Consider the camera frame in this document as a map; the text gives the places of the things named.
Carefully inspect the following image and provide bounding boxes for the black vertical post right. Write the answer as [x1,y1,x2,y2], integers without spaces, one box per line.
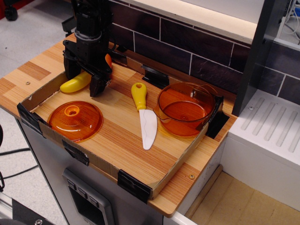
[232,0,289,116]

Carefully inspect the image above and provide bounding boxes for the orange transparent pot lid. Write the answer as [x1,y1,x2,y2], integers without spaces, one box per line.
[47,101,104,142]

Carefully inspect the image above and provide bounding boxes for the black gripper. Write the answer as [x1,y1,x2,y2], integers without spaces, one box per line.
[63,35,112,97]

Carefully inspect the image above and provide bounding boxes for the grey toy oven front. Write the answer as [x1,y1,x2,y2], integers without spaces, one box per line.
[61,167,115,225]

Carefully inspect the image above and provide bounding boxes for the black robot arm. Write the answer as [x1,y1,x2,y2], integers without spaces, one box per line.
[63,0,113,97]

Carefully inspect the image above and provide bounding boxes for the cardboard fence with black tape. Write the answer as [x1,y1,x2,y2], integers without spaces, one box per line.
[19,42,236,207]

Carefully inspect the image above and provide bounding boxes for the black floor cable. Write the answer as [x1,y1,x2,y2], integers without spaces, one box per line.
[0,147,38,181]

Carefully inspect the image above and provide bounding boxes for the yellow toy banana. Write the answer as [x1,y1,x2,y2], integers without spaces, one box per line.
[60,72,91,93]

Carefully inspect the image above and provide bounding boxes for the black office chair base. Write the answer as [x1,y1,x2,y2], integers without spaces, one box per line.
[0,0,21,21]

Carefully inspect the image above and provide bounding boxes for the orange toy carrot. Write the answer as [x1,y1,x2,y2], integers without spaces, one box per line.
[105,54,112,72]

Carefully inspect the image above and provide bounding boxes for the orange transparent pot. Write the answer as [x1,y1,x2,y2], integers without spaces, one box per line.
[153,82,217,137]

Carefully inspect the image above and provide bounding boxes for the white toy sink drainboard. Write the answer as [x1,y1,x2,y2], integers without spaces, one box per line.
[229,90,300,170]

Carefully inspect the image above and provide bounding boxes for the yellow white toy knife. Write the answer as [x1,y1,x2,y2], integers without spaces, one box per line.
[131,82,158,150]

